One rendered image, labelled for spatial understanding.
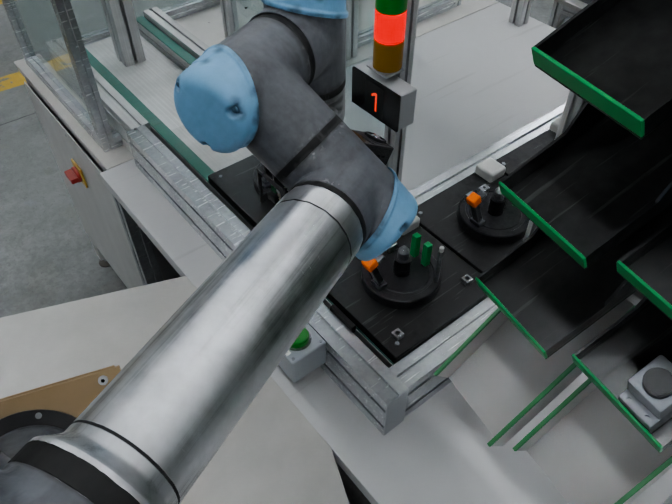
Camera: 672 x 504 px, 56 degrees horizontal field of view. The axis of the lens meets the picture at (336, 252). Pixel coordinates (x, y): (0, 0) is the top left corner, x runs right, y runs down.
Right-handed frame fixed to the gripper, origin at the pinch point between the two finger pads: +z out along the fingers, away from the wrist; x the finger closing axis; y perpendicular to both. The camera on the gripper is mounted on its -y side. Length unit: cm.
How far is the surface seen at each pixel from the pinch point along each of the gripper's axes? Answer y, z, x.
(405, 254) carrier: -19.8, 19.1, -4.3
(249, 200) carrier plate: -10.5, 26.2, -39.1
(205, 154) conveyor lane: -14, 32, -64
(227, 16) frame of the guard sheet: -33, 11, -80
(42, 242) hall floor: 17, 123, -166
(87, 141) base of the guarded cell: 3, 37, -94
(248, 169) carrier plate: -16, 26, -47
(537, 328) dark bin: -13.1, 3.6, 24.6
